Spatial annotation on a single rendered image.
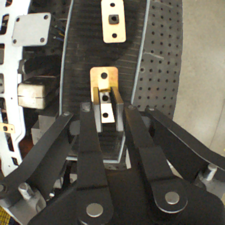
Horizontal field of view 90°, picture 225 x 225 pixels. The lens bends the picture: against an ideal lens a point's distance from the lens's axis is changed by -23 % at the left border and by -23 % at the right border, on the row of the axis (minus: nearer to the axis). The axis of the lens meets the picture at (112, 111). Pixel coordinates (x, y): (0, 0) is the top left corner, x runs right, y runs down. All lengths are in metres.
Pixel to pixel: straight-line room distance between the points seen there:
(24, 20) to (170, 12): 0.72
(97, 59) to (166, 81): 0.62
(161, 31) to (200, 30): 1.13
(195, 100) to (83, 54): 1.75
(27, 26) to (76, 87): 0.19
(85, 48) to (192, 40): 1.59
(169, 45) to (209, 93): 1.33
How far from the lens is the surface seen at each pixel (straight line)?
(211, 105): 2.16
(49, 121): 0.38
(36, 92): 0.39
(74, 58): 0.26
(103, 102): 0.20
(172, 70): 0.83
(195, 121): 2.08
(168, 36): 0.82
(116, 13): 0.27
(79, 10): 0.28
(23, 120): 0.54
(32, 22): 0.35
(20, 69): 0.36
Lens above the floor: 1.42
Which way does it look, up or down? 66 degrees down
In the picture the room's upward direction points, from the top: 166 degrees clockwise
